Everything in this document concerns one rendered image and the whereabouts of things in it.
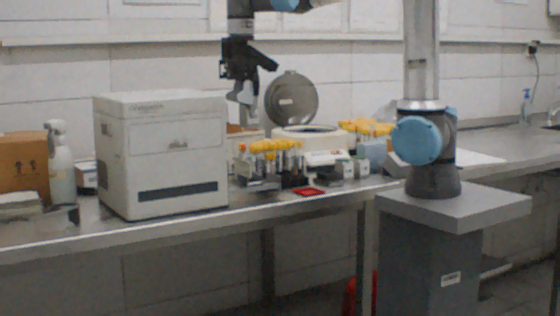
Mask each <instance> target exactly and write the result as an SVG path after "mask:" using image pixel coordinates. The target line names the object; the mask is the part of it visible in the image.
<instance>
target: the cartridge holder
mask: <svg viewBox="0 0 560 316"><path fill-rule="evenodd" d="M313 182H317V183H320V184H322V185H325V186H327V187H333V186H337V185H339V186H340V185H343V180H341V179H340V172H338V171H331V170H325V171H317V177H313Z"/></svg>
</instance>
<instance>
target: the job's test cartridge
mask: <svg viewBox="0 0 560 316"><path fill-rule="evenodd" d="M239 127H242V128H247V129H249V128H260V107H258V104H257V106H256V110H255V113H254V115H253V116H250V105H244V104H239Z"/></svg>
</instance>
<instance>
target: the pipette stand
mask: <svg viewBox="0 0 560 316"><path fill-rule="evenodd" d="M371 142H372V141H370V142H362V143H357V155H363V156H367V157H368V160H369V161H370V164H369V175H371V174H374V173H379V172H381V166H382V165H383V163H384V160H385V158H386V156H387V142H386V141H380V140H377V141H373V143H371Z"/></svg>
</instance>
